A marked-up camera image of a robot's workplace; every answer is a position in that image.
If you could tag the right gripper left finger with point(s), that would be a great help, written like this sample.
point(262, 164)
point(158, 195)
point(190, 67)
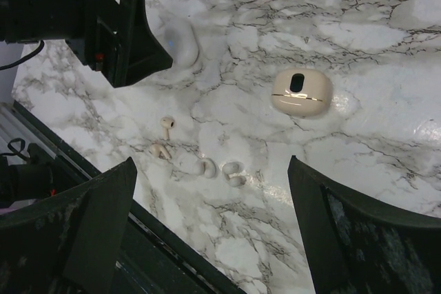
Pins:
point(68, 243)

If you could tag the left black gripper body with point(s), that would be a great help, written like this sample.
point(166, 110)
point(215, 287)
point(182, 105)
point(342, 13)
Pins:
point(89, 27)

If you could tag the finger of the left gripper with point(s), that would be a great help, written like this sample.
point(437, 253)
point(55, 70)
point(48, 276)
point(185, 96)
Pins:
point(126, 45)

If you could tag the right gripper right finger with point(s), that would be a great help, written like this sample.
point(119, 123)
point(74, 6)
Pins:
point(357, 244)

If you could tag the white clip earbud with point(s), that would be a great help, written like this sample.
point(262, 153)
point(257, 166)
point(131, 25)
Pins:
point(205, 167)
point(231, 174)

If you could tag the beige earbud charging case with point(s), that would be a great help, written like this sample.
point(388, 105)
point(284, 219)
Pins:
point(301, 92)

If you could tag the beige stem earbud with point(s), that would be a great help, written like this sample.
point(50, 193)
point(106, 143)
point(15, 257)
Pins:
point(167, 123)
point(158, 150)

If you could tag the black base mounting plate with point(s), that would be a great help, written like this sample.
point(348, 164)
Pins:
point(151, 258)

